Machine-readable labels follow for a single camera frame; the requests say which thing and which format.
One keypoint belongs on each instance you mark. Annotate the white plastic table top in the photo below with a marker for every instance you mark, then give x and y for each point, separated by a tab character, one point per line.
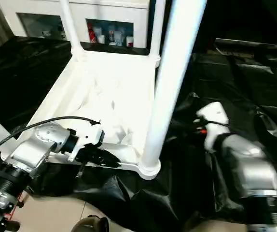
109	92

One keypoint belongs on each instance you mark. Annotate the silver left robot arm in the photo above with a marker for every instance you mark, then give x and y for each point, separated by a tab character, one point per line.
27	159

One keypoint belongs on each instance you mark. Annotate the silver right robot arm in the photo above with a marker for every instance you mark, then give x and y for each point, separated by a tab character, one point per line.
254	174

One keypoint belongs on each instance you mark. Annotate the black work mat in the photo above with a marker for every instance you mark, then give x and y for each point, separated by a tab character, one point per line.
215	96

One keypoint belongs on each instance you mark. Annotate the grey left robot leg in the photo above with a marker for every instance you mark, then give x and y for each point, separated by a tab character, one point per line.
90	225

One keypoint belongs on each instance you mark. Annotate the small white cup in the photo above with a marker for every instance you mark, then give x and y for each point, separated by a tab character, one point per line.
130	41

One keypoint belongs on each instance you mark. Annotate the black low cabinet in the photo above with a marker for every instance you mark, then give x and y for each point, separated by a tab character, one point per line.
249	21

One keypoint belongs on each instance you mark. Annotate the pale blue bottle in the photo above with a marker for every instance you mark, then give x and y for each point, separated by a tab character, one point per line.
112	36

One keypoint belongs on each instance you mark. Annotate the red bottle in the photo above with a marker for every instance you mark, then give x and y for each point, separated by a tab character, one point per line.
91	34

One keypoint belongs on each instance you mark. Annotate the white display cabinet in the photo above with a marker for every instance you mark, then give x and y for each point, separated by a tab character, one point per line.
42	12

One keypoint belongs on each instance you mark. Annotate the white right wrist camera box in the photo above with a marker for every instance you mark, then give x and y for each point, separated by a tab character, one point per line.
215	121

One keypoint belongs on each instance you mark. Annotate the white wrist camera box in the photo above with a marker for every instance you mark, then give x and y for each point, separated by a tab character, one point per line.
88	137
215	121

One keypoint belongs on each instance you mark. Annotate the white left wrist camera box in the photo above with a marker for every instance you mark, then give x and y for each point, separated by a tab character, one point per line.
88	137

